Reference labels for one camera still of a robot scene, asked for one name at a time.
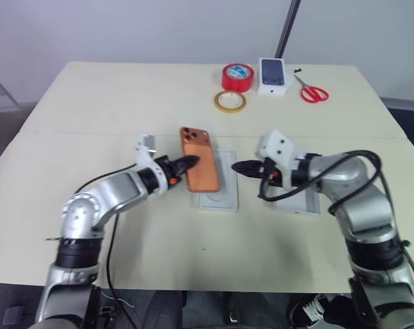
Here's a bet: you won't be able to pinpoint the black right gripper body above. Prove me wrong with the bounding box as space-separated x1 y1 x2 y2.
258 157 280 183

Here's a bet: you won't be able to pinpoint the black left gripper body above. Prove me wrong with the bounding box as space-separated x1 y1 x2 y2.
155 156 183 186

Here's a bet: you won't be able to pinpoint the orange smartphone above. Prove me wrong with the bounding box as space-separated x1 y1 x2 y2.
179 126 223 194

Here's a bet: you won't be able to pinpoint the white phone box base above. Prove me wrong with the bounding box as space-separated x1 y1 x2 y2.
194 147 240 213

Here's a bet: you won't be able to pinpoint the white phone box lid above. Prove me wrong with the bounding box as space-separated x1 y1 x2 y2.
274 143 322 219

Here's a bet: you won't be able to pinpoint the white box with phone picture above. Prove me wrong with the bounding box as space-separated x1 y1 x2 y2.
256 57 295 98

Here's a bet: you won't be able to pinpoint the yellow tape roll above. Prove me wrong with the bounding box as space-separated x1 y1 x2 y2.
212 90 247 114

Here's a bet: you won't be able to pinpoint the red tape roll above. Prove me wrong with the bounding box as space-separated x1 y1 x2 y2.
221 62 256 94

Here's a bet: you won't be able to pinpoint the black metal pole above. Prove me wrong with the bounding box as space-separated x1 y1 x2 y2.
273 0 302 60

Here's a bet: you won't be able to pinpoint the black and white sneaker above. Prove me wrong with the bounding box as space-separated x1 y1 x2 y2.
289 293 332 325

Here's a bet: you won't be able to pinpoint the grey foot pedal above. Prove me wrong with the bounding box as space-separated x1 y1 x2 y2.
2 306 23 325

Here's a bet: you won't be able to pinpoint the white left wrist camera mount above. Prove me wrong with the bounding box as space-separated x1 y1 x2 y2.
135 133 170 198

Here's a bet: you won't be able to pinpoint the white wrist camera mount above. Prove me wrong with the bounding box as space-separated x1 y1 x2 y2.
135 133 170 198
256 129 302 188

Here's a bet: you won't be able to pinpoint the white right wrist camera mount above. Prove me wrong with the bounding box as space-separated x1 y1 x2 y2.
256 129 302 188

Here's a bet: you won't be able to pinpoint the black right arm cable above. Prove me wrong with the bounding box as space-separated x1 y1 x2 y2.
258 149 392 216

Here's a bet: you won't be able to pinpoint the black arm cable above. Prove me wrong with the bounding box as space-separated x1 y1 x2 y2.
73 163 138 329
258 149 392 216

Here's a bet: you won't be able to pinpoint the red handled scissors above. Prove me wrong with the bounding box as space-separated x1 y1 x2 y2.
293 73 330 104

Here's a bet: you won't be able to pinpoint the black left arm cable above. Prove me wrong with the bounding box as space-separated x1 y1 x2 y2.
73 163 138 329

